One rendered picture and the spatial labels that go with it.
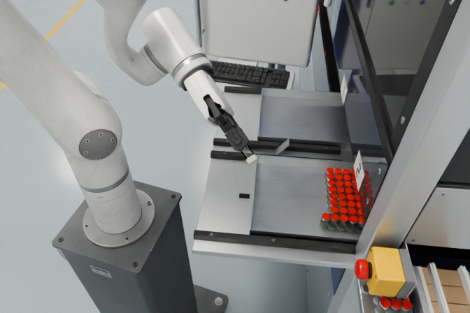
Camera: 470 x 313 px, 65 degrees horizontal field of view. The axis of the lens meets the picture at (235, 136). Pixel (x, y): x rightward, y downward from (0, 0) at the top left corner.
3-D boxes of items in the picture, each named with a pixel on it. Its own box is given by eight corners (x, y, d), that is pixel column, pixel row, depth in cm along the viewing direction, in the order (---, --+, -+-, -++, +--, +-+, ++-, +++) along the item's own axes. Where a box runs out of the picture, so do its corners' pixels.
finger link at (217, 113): (201, 91, 74) (217, 112, 77) (206, 106, 67) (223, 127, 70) (206, 88, 74) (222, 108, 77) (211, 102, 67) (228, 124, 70)
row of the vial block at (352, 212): (346, 179, 108) (350, 168, 105) (354, 233, 95) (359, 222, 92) (338, 178, 108) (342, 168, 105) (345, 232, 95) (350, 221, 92)
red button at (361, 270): (370, 265, 78) (375, 256, 76) (373, 284, 75) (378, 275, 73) (352, 264, 79) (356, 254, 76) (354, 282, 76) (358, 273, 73)
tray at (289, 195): (369, 171, 110) (372, 163, 108) (386, 249, 92) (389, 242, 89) (255, 162, 113) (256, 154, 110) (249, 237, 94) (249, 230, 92)
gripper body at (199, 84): (188, 90, 82) (215, 131, 80) (171, 79, 72) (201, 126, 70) (215, 70, 82) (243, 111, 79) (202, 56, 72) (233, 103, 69)
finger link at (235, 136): (217, 124, 74) (236, 151, 73) (213, 121, 71) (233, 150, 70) (231, 114, 74) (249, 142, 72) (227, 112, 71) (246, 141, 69)
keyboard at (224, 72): (289, 73, 161) (289, 68, 159) (285, 92, 151) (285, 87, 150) (201, 61, 168) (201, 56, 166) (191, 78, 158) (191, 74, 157)
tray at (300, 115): (354, 100, 135) (356, 93, 132) (365, 151, 116) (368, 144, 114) (261, 95, 137) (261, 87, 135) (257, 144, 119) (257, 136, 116)
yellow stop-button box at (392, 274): (396, 265, 80) (408, 248, 75) (404, 298, 75) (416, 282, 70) (361, 262, 81) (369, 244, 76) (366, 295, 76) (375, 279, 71)
